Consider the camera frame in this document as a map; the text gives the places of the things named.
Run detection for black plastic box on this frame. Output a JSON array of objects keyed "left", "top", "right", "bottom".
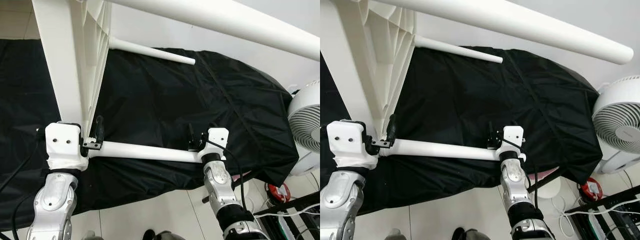
[
  {"left": 254, "top": 192, "right": 321, "bottom": 240},
  {"left": 569, "top": 187, "right": 640, "bottom": 240}
]

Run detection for white plastic table leg tube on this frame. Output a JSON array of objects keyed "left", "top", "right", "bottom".
[
  {"left": 106, "top": 0, "right": 321, "bottom": 62},
  {"left": 413, "top": 34, "right": 504, "bottom": 65},
  {"left": 108, "top": 36, "right": 197, "bottom": 67},
  {"left": 379, "top": 138, "right": 506, "bottom": 162},
  {"left": 87, "top": 140, "right": 211, "bottom": 164},
  {"left": 386, "top": 0, "right": 635, "bottom": 66}
]

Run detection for black tablecloth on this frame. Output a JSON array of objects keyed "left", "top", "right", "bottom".
[
  {"left": 0, "top": 39, "right": 302, "bottom": 233},
  {"left": 320, "top": 44, "right": 604, "bottom": 217}
]

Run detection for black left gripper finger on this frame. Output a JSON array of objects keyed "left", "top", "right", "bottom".
[
  {"left": 385, "top": 113, "right": 397, "bottom": 142},
  {"left": 93, "top": 114, "right": 105, "bottom": 143}
]

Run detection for red round cable reel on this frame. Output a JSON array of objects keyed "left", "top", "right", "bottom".
[
  {"left": 579, "top": 177, "right": 605, "bottom": 201},
  {"left": 267, "top": 182, "right": 292, "bottom": 204}
]

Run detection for white round stand base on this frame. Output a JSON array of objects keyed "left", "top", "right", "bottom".
[{"left": 537, "top": 177, "right": 561, "bottom": 200}]

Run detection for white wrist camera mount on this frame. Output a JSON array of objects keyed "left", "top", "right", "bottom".
[
  {"left": 326, "top": 119, "right": 379, "bottom": 171},
  {"left": 44, "top": 122, "right": 90, "bottom": 172},
  {"left": 198, "top": 127, "right": 230, "bottom": 162},
  {"left": 499, "top": 125, "right": 526, "bottom": 162}
]

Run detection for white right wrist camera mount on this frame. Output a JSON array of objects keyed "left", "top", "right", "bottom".
[
  {"left": 499, "top": 125, "right": 526, "bottom": 162},
  {"left": 198, "top": 127, "right": 230, "bottom": 162}
]

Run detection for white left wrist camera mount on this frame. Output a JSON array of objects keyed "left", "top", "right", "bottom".
[
  {"left": 44, "top": 122, "right": 90, "bottom": 172},
  {"left": 326, "top": 119, "right": 379, "bottom": 171}
]

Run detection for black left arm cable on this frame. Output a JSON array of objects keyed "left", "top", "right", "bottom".
[{"left": 0, "top": 126, "right": 49, "bottom": 232}]

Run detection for black robot right foot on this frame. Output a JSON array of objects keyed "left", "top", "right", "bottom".
[
  {"left": 452, "top": 227, "right": 491, "bottom": 240},
  {"left": 142, "top": 228, "right": 186, "bottom": 240}
]

